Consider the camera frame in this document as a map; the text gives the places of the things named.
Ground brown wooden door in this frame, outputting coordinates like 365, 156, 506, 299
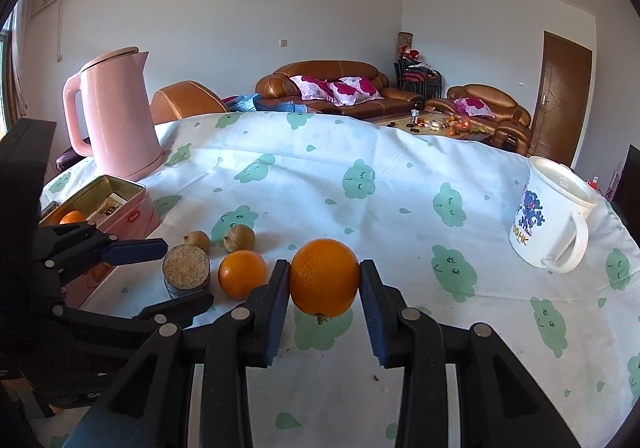
529, 31, 593, 171

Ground blue plaid cloth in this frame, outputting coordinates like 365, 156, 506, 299
222, 94, 308, 115

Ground white cloud print tablecloth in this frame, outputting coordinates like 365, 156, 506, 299
39, 110, 640, 448

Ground black television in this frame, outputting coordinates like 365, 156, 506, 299
607, 144, 640, 223

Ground small brown round fruit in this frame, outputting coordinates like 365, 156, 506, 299
223, 224, 256, 253
181, 230, 211, 253

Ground medium orange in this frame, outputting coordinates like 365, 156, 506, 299
218, 250, 268, 299

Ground printed paper leaflet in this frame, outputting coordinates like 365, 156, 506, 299
87, 193, 128, 223

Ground pink electric kettle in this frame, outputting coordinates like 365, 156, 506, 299
62, 46, 164, 182

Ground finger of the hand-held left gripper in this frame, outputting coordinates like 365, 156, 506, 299
50, 289, 216, 336
35, 222, 169, 275

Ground stacked black chairs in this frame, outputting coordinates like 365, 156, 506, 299
395, 58, 443, 98

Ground brown leather sofa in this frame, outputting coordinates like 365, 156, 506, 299
255, 60, 425, 116

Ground pale pink curtain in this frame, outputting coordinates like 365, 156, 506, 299
10, 2, 32, 121

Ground floral pink pillow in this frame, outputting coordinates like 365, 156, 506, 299
327, 76, 383, 106
290, 75, 336, 101
452, 96, 496, 119

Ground window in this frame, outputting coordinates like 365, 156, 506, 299
0, 12, 16, 129

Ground white mug blue print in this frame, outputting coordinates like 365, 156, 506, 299
509, 156, 600, 275

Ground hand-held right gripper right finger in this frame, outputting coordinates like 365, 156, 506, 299
359, 259, 583, 448

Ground pink metal tin box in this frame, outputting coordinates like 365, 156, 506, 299
39, 174, 162, 311

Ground large orange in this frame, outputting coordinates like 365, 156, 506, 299
289, 238, 360, 319

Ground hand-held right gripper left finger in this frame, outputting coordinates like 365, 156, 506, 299
64, 259, 292, 448

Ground orange brown chair back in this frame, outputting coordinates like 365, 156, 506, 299
150, 80, 228, 126

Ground wooden coffee table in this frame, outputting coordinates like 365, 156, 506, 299
365, 110, 493, 143

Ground brown leather armchair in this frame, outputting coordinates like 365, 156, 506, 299
425, 84, 532, 151

